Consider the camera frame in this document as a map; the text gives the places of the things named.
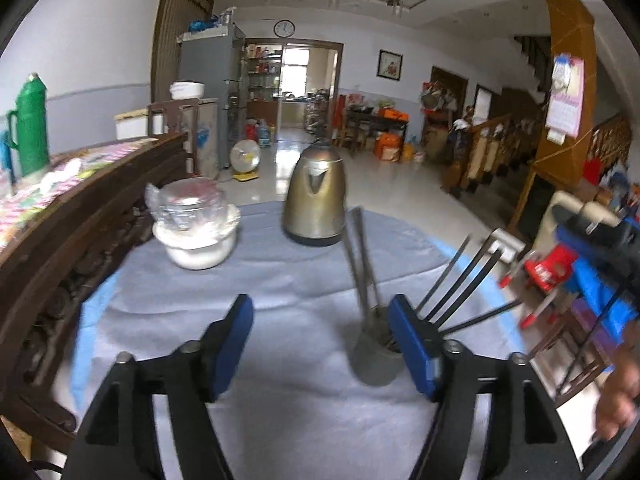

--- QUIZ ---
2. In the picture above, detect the wooden chair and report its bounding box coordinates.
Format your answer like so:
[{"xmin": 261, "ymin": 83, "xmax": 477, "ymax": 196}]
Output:
[{"xmin": 147, "ymin": 100, "xmax": 198, "ymax": 161}]

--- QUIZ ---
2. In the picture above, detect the dark side table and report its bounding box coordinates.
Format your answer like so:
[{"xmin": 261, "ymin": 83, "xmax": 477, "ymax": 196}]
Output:
[{"xmin": 345, "ymin": 110, "xmax": 408, "ymax": 156}]

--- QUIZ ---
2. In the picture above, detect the metal utensil cup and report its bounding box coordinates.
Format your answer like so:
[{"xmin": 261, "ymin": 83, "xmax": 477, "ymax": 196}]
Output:
[{"xmin": 350, "ymin": 317, "xmax": 405, "ymax": 387}]

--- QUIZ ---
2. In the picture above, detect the glass shelf rack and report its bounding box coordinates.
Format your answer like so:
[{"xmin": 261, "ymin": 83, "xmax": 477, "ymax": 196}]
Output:
[{"xmin": 246, "ymin": 44, "xmax": 283, "ymax": 103}]

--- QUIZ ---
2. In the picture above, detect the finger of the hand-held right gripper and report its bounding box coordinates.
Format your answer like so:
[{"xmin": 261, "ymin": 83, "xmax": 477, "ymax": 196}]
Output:
[
  {"xmin": 572, "ymin": 257, "xmax": 640, "ymax": 356},
  {"xmin": 554, "ymin": 207, "xmax": 638, "ymax": 273}
]

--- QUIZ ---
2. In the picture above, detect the grey refrigerator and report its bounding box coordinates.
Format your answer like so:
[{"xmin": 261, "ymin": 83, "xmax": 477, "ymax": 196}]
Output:
[{"xmin": 177, "ymin": 25, "xmax": 247, "ymax": 171}]

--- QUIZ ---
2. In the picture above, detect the golden electric kettle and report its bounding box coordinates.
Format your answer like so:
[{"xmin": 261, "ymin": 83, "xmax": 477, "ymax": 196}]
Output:
[{"xmin": 282, "ymin": 139, "xmax": 347, "ymax": 247}]

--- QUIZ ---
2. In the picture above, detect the blue plastic container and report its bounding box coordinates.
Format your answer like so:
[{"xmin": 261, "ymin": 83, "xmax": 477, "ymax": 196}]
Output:
[{"xmin": 0, "ymin": 130, "xmax": 16, "ymax": 183}]

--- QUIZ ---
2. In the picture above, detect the orange cardboard box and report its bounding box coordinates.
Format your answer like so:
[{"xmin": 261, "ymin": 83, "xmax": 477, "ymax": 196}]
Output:
[{"xmin": 375, "ymin": 132, "xmax": 403, "ymax": 162}]

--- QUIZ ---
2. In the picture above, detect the white step stool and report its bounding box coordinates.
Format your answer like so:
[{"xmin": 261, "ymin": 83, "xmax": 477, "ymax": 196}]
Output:
[{"xmin": 482, "ymin": 228, "xmax": 526, "ymax": 263}]

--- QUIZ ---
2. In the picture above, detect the framed wall picture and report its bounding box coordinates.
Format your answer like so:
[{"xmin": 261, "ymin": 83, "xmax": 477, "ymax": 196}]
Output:
[{"xmin": 377, "ymin": 50, "xmax": 404, "ymax": 81}]

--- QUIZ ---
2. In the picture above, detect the beige chair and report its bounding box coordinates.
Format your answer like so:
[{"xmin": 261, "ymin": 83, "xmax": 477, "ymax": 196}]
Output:
[{"xmin": 537, "ymin": 191, "xmax": 621, "ymax": 256}]

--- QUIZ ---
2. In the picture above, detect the grey cloth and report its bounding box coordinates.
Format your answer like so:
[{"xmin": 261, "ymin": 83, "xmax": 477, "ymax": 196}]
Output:
[{"xmin": 75, "ymin": 202, "xmax": 506, "ymax": 480}]

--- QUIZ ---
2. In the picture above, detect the person's right hand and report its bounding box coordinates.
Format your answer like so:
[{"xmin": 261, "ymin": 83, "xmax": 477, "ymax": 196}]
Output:
[{"xmin": 595, "ymin": 347, "xmax": 640, "ymax": 443}]

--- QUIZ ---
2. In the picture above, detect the brown wooden door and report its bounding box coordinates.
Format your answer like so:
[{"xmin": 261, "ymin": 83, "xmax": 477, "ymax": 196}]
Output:
[{"xmin": 151, "ymin": 0, "xmax": 215, "ymax": 106}]

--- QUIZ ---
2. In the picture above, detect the wooden stair railing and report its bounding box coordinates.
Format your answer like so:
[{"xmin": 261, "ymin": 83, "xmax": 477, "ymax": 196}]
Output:
[{"xmin": 442, "ymin": 112, "xmax": 551, "ymax": 196}]

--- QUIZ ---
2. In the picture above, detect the white chest freezer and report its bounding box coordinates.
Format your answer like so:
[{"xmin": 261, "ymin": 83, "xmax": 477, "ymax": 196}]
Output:
[{"xmin": 182, "ymin": 97, "xmax": 221, "ymax": 178}]

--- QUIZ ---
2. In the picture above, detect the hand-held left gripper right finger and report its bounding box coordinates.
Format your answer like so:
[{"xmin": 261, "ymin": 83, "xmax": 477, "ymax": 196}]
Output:
[{"xmin": 389, "ymin": 294, "xmax": 583, "ymax": 480}]

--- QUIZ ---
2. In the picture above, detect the white box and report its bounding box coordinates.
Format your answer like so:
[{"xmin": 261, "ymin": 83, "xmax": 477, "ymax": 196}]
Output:
[{"xmin": 114, "ymin": 110, "xmax": 151, "ymax": 141}]

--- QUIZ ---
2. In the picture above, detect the bundle of dark chopsticks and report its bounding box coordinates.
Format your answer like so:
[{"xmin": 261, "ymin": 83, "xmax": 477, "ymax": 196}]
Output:
[{"xmin": 342, "ymin": 206, "xmax": 523, "ymax": 351}]

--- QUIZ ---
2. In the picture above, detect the red plastic stool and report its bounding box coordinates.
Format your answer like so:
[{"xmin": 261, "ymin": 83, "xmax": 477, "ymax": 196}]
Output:
[{"xmin": 500, "ymin": 245, "xmax": 581, "ymax": 328}]

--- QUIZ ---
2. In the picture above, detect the green thermos flask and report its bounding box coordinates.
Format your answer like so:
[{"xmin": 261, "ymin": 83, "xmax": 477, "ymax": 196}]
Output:
[{"xmin": 5, "ymin": 74, "xmax": 51, "ymax": 177}]

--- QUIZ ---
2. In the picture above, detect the printed table cloth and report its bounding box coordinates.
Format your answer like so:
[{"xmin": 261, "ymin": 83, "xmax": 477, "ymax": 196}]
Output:
[{"xmin": 0, "ymin": 137, "xmax": 161, "ymax": 246}]

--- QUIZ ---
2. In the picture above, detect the plastic-wrapped white bowl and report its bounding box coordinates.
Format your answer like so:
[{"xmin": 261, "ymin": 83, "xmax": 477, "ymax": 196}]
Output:
[{"xmin": 145, "ymin": 177, "xmax": 242, "ymax": 271}]

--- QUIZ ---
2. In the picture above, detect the wall calendar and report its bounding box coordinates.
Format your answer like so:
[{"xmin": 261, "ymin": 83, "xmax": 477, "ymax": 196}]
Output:
[{"xmin": 545, "ymin": 54, "xmax": 585, "ymax": 136}]

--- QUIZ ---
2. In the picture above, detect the white basin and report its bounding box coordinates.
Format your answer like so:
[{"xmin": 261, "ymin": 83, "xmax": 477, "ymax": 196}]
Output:
[{"xmin": 170, "ymin": 81, "xmax": 206, "ymax": 101}]

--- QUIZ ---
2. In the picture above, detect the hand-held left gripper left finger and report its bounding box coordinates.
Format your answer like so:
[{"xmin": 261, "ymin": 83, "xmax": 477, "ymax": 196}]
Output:
[{"xmin": 75, "ymin": 294, "xmax": 255, "ymax": 480}]

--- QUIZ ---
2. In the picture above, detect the blue table cover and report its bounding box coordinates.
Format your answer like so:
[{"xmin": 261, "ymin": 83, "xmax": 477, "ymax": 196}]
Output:
[{"xmin": 70, "ymin": 200, "xmax": 531, "ymax": 403}]

